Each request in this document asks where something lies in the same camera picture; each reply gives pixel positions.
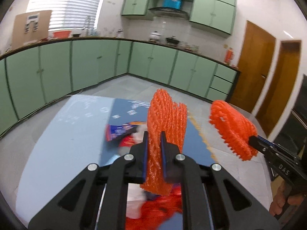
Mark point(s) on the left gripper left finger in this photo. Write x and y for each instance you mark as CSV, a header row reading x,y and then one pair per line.
x,y
96,198

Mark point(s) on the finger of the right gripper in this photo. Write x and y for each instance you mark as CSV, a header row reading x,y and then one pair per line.
x,y
260,144

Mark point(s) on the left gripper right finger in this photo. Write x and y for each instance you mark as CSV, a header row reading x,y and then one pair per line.
x,y
212,198

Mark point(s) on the blue snack bag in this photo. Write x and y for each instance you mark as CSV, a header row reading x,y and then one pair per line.
x,y
117,132

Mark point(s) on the orange foam net sleeve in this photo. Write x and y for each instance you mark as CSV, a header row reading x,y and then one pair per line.
x,y
166,124

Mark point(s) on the red trash under gripper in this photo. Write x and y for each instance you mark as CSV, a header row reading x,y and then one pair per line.
x,y
155,212

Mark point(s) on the green lower kitchen cabinets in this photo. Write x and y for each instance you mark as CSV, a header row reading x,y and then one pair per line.
x,y
33,77

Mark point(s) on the right hand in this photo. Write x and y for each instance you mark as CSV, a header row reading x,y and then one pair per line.
x,y
279,200

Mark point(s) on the black glass cabinet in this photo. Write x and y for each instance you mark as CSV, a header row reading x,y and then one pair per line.
x,y
293,134

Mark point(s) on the brown wooden door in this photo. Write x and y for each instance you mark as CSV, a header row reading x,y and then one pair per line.
x,y
281,85
254,63

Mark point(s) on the blue tablecloth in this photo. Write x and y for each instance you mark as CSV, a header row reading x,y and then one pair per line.
x,y
74,138

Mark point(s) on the orange thermos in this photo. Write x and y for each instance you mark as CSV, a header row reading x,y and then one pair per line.
x,y
229,56

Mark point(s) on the black wok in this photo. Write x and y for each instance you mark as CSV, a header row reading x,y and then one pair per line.
x,y
172,41

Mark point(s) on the white pot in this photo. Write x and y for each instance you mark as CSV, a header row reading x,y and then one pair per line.
x,y
154,37

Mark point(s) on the range hood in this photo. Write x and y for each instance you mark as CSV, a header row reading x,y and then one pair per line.
x,y
169,12

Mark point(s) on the blue box above hood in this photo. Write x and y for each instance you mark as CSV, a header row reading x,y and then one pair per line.
x,y
176,4

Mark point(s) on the red basin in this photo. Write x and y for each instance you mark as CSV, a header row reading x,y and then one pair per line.
x,y
61,34

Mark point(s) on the cardboard sheet on counter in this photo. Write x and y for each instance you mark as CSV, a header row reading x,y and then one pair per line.
x,y
30,27

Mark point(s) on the window blinds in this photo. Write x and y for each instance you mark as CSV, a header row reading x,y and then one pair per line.
x,y
68,14

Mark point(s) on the green upper wall cabinets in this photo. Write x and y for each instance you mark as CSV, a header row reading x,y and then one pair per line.
x,y
215,16

